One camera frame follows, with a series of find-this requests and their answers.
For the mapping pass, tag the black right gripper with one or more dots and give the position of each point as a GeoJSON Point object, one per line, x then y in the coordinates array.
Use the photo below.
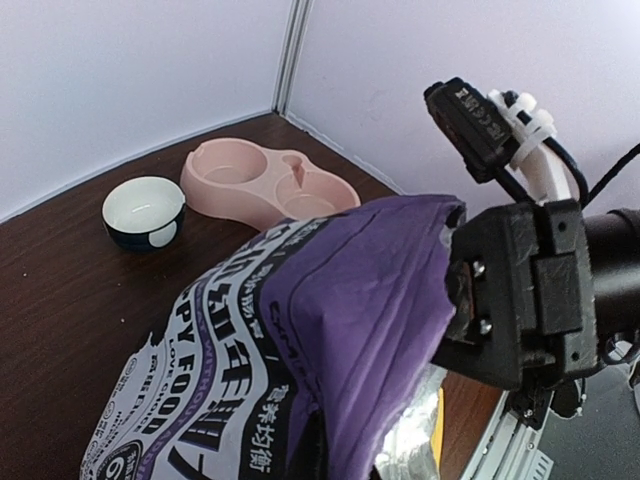
{"type": "Point", "coordinates": [519, 277]}

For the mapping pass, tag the purple pet food bag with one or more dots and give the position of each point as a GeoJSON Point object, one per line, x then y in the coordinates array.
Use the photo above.
{"type": "Point", "coordinates": [291, 359]}

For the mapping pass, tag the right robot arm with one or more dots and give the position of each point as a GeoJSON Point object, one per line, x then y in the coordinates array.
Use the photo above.
{"type": "Point", "coordinates": [613, 248]}

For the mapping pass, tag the pink double pet feeder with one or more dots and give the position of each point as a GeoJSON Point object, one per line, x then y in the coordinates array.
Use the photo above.
{"type": "Point", "coordinates": [239, 180]}

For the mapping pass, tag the black and white ceramic bowl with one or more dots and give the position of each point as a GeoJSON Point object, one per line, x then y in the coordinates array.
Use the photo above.
{"type": "Point", "coordinates": [144, 214]}

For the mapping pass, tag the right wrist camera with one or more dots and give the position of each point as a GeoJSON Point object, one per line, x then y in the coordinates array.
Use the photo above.
{"type": "Point", "coordinates": [505, 137]}

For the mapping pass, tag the right aluminium corner post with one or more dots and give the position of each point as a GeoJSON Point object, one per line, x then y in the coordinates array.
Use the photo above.
{"type": "Point", "coordinates": [290, 54]}

